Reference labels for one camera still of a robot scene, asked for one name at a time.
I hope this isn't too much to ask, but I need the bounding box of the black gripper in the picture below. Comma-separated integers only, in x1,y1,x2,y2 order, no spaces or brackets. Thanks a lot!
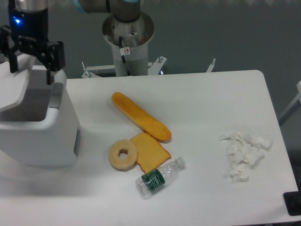
0,7,65,85

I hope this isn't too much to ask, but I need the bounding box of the white trash can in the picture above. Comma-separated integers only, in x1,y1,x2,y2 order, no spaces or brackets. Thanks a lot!
0,54,80,167

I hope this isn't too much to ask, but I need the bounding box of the beige donut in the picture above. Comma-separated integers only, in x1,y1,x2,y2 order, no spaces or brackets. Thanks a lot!
108,139,138,171

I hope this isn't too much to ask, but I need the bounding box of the long orange bread loaf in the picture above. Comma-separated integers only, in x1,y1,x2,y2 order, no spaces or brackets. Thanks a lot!
111,92,172,141

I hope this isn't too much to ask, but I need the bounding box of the orange toast slice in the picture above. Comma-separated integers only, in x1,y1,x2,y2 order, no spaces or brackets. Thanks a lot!
130,132,171,173

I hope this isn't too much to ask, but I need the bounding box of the crushed clear plastic bottle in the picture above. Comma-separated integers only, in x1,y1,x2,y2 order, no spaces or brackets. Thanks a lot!
135,157,186,198

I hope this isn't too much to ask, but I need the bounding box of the crumpled white tissue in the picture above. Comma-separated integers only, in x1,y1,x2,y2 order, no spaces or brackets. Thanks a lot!
220,130,273,184

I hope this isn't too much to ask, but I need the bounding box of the black device at edge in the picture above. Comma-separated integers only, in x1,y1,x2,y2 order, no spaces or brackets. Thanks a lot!
283,191,301,216

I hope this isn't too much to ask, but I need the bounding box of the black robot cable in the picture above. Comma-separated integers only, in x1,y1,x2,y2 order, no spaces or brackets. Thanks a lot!
119,35,131,77

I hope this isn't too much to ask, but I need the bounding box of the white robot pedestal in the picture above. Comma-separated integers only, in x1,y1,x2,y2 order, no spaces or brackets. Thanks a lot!
103,12,154,77

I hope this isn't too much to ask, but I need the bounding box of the white metal base frame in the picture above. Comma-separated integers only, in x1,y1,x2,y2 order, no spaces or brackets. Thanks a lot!
81,56,217,79

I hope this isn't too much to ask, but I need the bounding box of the white frame at right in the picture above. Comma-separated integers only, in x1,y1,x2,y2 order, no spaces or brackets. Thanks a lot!
278,81,301,126

